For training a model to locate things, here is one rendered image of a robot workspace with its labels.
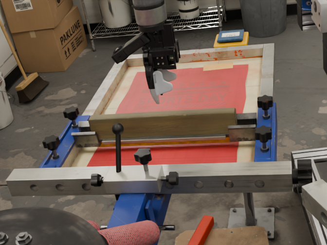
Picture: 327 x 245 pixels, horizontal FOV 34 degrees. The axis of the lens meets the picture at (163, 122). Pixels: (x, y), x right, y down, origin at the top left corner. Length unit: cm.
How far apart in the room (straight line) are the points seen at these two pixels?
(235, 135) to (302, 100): 226
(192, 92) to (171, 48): 46
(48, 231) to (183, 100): 107
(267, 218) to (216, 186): 146
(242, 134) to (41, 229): 80
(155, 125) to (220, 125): 18
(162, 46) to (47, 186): 44
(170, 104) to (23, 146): 215
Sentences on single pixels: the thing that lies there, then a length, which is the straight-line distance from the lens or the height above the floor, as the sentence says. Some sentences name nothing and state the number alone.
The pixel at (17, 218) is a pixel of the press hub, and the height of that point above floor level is 131.
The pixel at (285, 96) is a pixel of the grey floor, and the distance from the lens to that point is 372.
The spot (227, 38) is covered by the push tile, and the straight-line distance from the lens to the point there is 212.
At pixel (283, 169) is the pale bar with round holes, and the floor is 104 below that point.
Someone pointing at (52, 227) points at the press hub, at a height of 131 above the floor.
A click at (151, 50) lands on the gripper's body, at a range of 133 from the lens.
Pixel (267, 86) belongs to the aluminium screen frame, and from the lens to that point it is 166.
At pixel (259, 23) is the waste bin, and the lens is 468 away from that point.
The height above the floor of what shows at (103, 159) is 96.
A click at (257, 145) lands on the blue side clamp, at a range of 136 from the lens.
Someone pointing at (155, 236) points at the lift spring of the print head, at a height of 106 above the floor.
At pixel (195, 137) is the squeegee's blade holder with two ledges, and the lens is 143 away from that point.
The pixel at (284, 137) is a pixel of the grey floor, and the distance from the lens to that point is 327.
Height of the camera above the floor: 173
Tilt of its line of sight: 29 degrees down
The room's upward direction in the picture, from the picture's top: 11 degrees counter-clockwise
